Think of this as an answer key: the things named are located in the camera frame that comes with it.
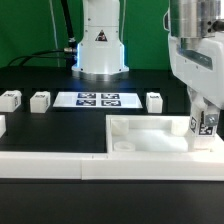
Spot white L-shaped obstacle fence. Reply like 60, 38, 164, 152
0, 152, 224, 181

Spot white sheet with tags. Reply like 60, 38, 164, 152
53, 92, 142, 109

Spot white square table top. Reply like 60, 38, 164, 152
106, 115, 224, 153

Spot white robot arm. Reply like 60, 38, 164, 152
72, 0, 224, 126

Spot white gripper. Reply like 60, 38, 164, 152
168, 34, 224, 126

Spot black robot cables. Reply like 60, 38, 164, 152
7, 0, 78, 68

